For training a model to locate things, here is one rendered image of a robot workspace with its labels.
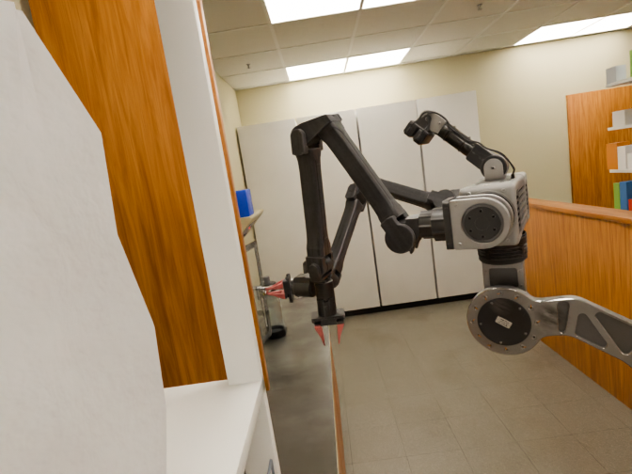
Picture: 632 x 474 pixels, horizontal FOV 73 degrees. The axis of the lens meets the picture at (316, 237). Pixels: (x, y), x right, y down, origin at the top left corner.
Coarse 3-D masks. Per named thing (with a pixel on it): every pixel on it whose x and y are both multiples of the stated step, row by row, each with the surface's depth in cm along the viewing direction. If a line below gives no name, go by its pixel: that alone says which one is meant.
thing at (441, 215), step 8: (448, 200) 102; (440, 208) 105; (448, 208) 101; (424, 216) 106; (432, 216) 105; (440, 216) 103; (448, 216) 102; (424, 224) 106; (432, 224) 104; (440, 224) 103; (448, 224) 102; (424, 232) 107; (432, 232) 105; (440, 232) 104; (448, 232) 102; (440, 240) 106; (448, 240) 103; (448, 248) 103
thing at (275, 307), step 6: (270, 300) 183; (276, 300) 184; (270, 306) 183; (276, 306) 185; (270, 312) 184; (276, 312) 185; (282, 312) 188; (270, 318) 184; (276, 318) 185; (282, 318) 187; (276, 324) 185; (282, 324) 187; (276, 330) 185
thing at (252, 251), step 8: (248, 248) 163; (256, 248) 171; (248, 256) 162; (256, 256) 170; (248, 264) 161; (256, 264) 169; (256, 272) 168; (256, 280) 167; (256, 288) 166; (256, 296) 165; (264, 296) 174; (256, 304) 164; (264, 304) 173; (264, 312) 172; (264, 320) 171; (264, 328) 170; (264, 336) 169
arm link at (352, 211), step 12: (348, 192) 173; (348, 204) 173; (360, 204) 174; (348, 216) 170; (348, 228) 168; (336, 240) 167; (348, 240) 167; (336, 252) 164; (336, 264) 161; (336, 276) 162
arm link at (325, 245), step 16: (304, 144) 114; (320, 144) 122; (304, 160) 118; (320, 160) 121; (304, 176) 120; (320, 176) 121; (304, 192) 122; (320, 192) 121; (304, 208) 123; (320, 208) 122; (320, 224) 122; (320, 240) 123; (320, 256) 124
